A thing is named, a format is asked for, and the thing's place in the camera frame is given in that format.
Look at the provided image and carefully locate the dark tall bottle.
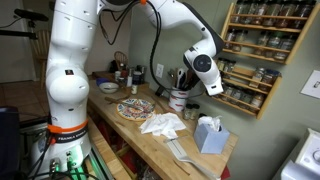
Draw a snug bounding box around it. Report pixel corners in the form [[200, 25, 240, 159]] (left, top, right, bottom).
[[139, 65, 148, 84]]

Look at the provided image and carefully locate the slim white bottle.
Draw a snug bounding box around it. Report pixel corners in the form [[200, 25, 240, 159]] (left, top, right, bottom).
[[126, 68, 134, 88]]

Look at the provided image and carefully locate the glass spice jar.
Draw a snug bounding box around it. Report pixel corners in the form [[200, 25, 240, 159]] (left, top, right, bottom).
[[252, 2, 268, 26], [223, 29, 237, 50], [183, 103, 193, 121], [291, 2, 316, 30], [275, 3, 298, 29], [265, 33, 284, 58], [190, 103, 201, 120], [273, 35, 298, 61], [232, 29, 249, 53], [232, 1, 245, 24], [223, 59, 237, 75], [263, 3, 283, 28], [259, 69, 281, 92], [216, 58, 227, 73], [254, 31, 270, 56], [249, 67, 267, 88], [222, 83, 235, 101], [242, 1, 256, 25]]

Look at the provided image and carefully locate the small condiment bottle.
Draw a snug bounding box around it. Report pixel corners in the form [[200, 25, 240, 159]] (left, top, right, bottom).
[[114, 69, 123, 83]]

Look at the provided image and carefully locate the herbes de provence spice jar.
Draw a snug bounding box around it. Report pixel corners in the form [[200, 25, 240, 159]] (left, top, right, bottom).
[[230, 87, 244, 105]]

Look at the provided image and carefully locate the small wooden spice rack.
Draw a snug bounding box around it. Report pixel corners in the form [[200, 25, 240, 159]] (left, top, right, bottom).
[[211, 64, 283, 120]]

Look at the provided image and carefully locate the thyme spice jar green label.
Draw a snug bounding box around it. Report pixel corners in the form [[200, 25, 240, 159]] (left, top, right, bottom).
[[239, 90, 254, 108]]

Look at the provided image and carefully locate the turmeric spice jar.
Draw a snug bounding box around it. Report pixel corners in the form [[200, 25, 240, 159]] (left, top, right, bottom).
[[249, 93, 266, 112]]

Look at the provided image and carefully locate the large wooden spice rack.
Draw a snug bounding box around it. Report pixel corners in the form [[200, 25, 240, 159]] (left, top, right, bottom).
[[219, 2, 320, 65]]

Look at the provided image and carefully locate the black phone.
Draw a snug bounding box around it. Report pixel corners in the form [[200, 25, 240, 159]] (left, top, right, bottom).
[[154, 85, 166, 98]]

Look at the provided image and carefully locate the silver metal utensil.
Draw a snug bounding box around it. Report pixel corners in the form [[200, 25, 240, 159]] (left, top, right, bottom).
[[167, 68, 178, 88]]

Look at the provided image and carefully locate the white red utensil crock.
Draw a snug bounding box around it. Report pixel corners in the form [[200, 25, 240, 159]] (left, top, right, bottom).
[[168, 85, 191, 113]]

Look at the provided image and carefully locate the white slotted utensil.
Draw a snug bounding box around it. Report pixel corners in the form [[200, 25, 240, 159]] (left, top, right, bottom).
[[175, 67, 187, 90]]

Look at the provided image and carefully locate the dark jar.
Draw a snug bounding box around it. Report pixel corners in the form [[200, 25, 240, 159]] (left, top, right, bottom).
[[132, 70, 143, 86]]

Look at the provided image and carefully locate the brown wooden spoon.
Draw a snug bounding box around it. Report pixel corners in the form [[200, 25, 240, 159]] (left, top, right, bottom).
[[185, 69, 198, 90]]

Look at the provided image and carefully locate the crumpled white napkin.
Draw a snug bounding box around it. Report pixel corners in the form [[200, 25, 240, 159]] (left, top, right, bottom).
[[138, 112, 187, 140]]

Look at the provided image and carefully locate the colourful floral ceramic plate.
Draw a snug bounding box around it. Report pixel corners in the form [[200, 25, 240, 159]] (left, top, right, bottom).
[[116, 98, 156, 122]]

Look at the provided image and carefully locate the long wooden spoon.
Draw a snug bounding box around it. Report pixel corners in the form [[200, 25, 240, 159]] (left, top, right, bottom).
[[104, 94, 132, 105]]

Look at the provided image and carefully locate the wicker utensil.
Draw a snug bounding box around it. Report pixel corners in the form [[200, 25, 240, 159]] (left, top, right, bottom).
[[113, 50, 129, 69]]

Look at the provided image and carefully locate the white bowl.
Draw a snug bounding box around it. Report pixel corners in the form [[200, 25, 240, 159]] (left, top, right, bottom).
[[98, 81, 120, 94]]

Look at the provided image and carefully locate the white tissue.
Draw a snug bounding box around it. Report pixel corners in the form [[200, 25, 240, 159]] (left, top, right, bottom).
[[197, 115, 223, 133]]

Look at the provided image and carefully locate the blue bowl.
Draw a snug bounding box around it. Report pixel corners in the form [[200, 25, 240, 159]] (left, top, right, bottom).
[[95, 77, 109, 87]]

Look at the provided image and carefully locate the wooden tray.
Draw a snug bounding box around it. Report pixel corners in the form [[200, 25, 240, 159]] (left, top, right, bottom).
[[91, 70, 116, 83]]

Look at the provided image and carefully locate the white plastic spatula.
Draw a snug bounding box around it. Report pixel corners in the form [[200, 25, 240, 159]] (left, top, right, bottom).
[[166, 139, 221, 180]]

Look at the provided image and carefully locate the blue tissue box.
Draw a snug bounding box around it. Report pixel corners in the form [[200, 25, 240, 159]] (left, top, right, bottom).
[[193, 123, 231, 155]]

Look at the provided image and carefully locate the wooden bench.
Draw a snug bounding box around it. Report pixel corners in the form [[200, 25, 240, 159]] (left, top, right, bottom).
[[84, 116, 134, 180]]

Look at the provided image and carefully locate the red object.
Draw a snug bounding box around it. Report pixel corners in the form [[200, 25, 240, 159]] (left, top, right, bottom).
[[218, 165, 232, 180]]

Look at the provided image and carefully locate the wooden chair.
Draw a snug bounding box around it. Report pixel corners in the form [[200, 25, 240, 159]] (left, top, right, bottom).
[[29, 29, 51, 89]]

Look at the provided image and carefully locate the white appliance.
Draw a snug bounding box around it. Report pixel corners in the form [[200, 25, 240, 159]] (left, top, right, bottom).
[[271, 128, 320, 180]]

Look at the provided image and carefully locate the dark blue box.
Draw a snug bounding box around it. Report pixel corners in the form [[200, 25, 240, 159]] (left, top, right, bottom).
[[0, 106, 21, 178]]

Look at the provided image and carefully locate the white wall outlet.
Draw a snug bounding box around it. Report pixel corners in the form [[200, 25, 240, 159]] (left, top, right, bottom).
[[155, 63, 165, 79]]

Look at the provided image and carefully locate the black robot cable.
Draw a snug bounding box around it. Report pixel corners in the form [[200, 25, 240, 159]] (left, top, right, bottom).
[[98, 0, 208, 99]]

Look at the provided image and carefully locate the black base cable bundle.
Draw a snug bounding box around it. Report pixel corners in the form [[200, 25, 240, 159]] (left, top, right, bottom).
[[26, 133, 101, 180]]

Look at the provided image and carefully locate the white light switch plate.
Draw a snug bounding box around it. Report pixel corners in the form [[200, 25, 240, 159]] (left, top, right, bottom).
[[299, 69, 320, 100]]

